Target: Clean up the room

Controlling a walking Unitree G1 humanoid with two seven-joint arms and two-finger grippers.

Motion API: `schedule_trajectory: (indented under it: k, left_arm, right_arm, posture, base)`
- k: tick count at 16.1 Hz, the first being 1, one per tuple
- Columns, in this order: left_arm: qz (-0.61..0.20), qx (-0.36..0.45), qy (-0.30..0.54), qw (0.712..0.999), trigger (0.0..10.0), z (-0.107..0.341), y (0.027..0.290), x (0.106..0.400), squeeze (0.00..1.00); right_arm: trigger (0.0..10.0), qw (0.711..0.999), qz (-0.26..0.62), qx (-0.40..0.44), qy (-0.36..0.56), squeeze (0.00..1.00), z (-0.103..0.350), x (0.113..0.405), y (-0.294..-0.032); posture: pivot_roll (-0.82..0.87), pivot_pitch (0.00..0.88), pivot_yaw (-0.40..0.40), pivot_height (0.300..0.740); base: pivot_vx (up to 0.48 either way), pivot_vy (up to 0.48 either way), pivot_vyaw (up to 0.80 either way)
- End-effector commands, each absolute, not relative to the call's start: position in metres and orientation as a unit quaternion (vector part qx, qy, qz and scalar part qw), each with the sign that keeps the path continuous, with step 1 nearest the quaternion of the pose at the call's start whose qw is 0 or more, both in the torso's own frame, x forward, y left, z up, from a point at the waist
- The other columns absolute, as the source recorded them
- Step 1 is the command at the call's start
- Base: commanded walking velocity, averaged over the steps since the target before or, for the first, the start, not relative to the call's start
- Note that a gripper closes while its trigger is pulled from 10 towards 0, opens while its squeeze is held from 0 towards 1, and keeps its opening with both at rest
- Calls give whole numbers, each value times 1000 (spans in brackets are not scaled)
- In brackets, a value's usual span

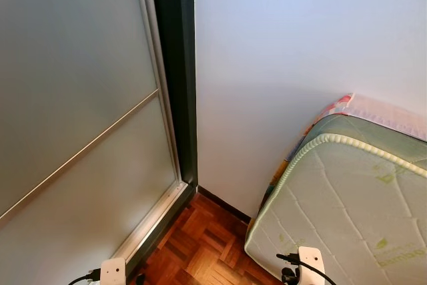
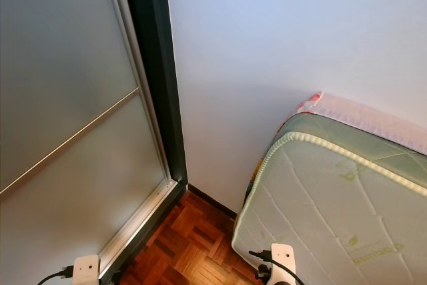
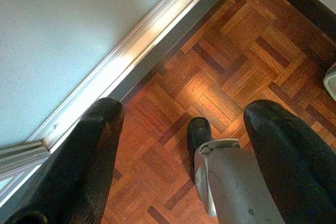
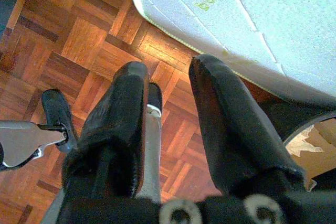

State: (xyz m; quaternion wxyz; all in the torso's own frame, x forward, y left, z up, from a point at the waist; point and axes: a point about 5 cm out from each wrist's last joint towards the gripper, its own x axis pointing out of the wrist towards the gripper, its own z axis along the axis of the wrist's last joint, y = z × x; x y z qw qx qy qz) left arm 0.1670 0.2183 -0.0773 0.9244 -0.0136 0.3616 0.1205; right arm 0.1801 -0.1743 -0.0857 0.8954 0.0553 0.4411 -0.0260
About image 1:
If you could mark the frosted glass wardrobe door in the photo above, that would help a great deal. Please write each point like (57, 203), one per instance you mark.
(67, 65)

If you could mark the green white quilted mattress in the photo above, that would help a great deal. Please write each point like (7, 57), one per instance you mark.
(347, 198)

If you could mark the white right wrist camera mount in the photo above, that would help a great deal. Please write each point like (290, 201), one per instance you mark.
(311, 258)

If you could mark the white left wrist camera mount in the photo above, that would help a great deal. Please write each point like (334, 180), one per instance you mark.
(113, 273)

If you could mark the pink patterned mattress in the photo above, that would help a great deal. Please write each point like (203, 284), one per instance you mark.
(380, 113)

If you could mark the dark wooden baseboard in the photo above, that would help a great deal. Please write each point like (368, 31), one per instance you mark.
(223, 205)

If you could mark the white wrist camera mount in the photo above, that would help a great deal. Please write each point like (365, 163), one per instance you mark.
(311, 258)
(113, 273)

